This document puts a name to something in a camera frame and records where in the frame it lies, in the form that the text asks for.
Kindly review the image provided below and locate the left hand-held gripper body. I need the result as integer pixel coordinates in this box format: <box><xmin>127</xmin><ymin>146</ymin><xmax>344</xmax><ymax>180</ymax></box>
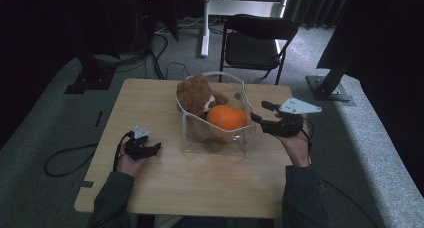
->
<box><xmin>123</xmin><ymin>125</ymin><xmax>150</xmax><ymax>162</ymax></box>

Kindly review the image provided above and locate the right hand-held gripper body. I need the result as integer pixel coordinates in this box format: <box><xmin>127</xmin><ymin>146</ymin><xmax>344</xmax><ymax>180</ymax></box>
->
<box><xmin>263</xmin><ymin>97</ymin><xmax>324</xmax><ymax>138</ymax></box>

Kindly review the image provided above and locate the clear plastic container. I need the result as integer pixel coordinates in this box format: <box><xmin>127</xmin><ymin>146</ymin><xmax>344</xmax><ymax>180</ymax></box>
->
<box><xmin>175</xmin><ymin>70</ymin><xmax>258</xmax><ymax>159</ymax></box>

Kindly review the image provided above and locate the orange plush toy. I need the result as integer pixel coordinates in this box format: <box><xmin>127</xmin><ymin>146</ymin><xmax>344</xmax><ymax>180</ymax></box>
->
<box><xmin>206</xmin><ymin>104</ymin><xmax>249</xmax><ymax>139</ymax></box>

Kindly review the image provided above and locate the brown teddy bear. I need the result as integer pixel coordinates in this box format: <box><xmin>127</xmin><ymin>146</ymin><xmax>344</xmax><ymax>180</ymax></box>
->
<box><xmin>175</xmin><ymin>74</ymin><xmax>230</xmax><ymax>153</ymax></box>

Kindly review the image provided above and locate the person's left hand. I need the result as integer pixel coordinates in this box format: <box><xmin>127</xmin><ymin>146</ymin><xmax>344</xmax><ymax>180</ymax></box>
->
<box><xmin>116</xmin><ymin>151</ymin><xmax>147</xmax><ymax>179</ymax></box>

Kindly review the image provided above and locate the person's right hand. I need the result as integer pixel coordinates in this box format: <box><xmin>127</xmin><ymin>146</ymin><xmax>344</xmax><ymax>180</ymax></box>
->
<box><xmin>274</xmin><ymin>114</ymin><xmax>313</xmax><ymax>169</ymax></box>

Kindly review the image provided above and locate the black folding chair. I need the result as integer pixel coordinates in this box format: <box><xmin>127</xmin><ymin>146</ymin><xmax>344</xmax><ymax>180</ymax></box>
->
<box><xmin>218</xmin><ymin>13</ymin><xmax>300</xmax><ymax>86</ymax></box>

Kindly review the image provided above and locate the black stand base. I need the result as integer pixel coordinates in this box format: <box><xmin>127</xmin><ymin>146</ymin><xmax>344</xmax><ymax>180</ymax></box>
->
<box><xmin>64</xmin><ymin>52</ymin><xmax>117</xmax><ymax>95</ymax></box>

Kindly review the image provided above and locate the grey curtain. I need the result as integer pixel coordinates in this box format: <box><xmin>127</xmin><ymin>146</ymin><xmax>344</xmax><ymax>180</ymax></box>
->
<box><xmin>286</xmin><ymin>0</ymin><xmax>355</xmax><ymax>30</ymax></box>

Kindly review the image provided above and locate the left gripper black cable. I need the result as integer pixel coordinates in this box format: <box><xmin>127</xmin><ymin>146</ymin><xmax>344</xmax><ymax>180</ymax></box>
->
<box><xmin>112</xmin><ymin>130</ymin><xmax>135</xmax><ymax>172</ymax></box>

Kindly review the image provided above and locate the metal stand with base plate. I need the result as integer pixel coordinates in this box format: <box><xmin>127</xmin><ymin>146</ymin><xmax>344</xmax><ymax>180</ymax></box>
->
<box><xmin>305</xmin><ymin>52</ymin><xmax>357</xmax><ymax>106</ymax></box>

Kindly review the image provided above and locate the black cable loop on floor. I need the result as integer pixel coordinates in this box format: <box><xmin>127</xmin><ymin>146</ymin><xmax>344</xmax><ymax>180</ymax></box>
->
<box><xmin>43</xmin><ymin>142</ymin><xmax>100</xmax><ymax>178</ymax></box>

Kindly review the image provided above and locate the thin black cable loop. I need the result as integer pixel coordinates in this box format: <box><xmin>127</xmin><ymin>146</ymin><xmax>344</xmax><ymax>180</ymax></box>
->
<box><xmin>164</xmin><ymin>61</ymin><xmax>192</xmax><ymax>80</ymax></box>

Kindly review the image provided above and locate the thick black floor cable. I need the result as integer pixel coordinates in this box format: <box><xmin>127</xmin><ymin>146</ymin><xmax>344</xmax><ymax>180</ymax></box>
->
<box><xmin>147</xmin><ymin>31</ymin><xmax>168</xmax><ymax>81</ymax></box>

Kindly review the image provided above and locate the white desk frame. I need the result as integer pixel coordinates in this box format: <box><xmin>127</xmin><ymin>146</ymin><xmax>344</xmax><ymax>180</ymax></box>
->
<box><xmin>199</xmin><ymin>0</ymin><xmax>292</xmax><ymax>59</ymax></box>

